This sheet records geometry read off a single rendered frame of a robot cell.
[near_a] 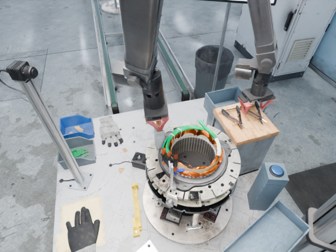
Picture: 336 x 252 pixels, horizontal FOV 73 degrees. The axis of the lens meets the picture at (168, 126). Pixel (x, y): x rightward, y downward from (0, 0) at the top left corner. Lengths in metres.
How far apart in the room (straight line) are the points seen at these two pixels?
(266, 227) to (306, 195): 1.43
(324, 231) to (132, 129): 0.94
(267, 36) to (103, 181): 0.88
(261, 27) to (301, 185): 1.67
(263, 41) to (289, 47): 2.21
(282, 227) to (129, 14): 0.71
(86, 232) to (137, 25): 0.84
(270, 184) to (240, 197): 0.23
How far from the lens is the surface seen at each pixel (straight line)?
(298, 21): 2.88
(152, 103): 0.62
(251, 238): 0.78
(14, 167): 2.47
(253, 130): 0.96
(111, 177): 1.14
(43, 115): 0.83
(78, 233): 1.04
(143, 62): 0.46
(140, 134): 1.27
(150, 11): 0.33
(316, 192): 2.27
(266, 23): 0.78
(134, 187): 1.07
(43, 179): 2.26
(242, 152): 0.99
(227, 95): 1.15
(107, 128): 1.30
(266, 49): 0.81
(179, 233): 0.98
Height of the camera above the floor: 1.73
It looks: 47 degrees down
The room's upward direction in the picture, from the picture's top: straight up
